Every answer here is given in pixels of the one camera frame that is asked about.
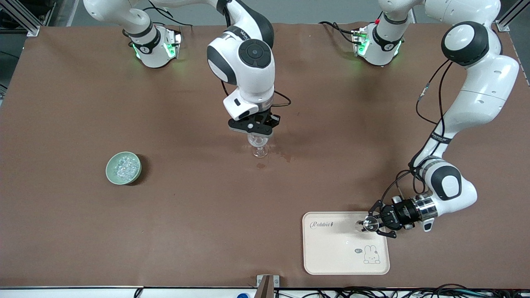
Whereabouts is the tangle of black cables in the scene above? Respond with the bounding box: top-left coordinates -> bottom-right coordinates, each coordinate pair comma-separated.
273,284 -> 530,298

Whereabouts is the pale green ceramic bowl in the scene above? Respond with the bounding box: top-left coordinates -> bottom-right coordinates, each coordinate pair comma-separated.
105,151 -> 142,185

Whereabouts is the heap of clear ice cubes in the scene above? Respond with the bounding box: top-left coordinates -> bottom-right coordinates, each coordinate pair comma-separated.
110,155 -> 139,181

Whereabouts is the black base cable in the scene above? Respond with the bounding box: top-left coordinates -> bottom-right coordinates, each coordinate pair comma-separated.
319,21 -> 357,44

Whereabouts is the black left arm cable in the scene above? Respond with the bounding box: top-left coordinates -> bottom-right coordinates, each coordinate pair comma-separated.
381,60 -> 454,205

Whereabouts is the green lit base connector panel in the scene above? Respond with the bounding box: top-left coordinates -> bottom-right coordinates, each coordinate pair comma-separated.
164,30 -> 183,59
352,28 -> 370,56

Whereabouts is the steel double jigger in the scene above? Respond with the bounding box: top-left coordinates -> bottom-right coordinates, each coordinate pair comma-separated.
356,217 -> 379,233

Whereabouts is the white rabbit print tray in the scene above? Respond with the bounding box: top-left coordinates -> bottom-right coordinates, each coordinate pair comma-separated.
302,211 -> 390,275

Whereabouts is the aluminium frame profile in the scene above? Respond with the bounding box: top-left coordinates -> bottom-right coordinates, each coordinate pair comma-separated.
0,0 -> 56,37
495,0 -> 530,33

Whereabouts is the metal bracket with wooden post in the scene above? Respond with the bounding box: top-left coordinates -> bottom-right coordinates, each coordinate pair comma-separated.
256,275 -> 280,298

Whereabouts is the clear stemmed wine glass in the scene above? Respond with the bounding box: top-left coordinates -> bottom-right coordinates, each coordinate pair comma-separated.
247,132 -> 270,158

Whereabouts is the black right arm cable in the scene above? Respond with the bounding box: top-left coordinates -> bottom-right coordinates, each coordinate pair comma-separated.
215,0 -> 292,107

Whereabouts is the brown table mat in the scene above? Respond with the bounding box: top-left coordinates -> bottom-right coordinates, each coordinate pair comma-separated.
0,23 -> 530,289

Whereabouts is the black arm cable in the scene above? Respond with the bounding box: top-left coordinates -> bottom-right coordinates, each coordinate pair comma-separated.
381,60 -> 454,205
215,0 -> 292,107

